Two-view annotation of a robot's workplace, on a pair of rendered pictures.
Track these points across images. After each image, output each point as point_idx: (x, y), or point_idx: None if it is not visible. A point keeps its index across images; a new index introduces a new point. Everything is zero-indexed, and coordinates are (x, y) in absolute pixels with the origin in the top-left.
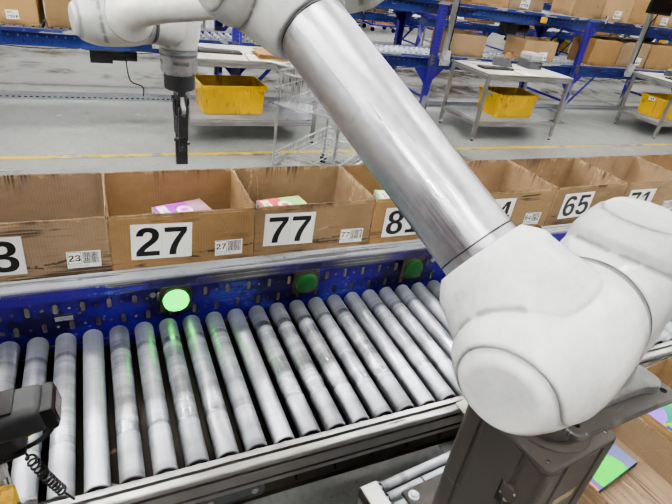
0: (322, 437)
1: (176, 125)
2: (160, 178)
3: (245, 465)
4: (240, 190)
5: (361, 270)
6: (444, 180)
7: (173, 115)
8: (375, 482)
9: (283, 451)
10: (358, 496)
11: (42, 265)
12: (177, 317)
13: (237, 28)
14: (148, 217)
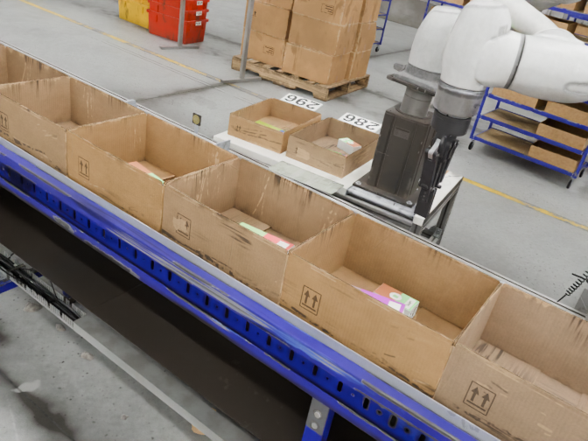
0: (413, 236)
1: (442, 171)
2: (375, 310)
3: (464, 257)
4: (319, 241)
5: (143, 287)
6: None
7: (434, 172)
8: (416, 215)
9: (439, 247)
10: (422, 226)
11: (552, 360)
12: None
13: (560, 3)
14: (459, 264)
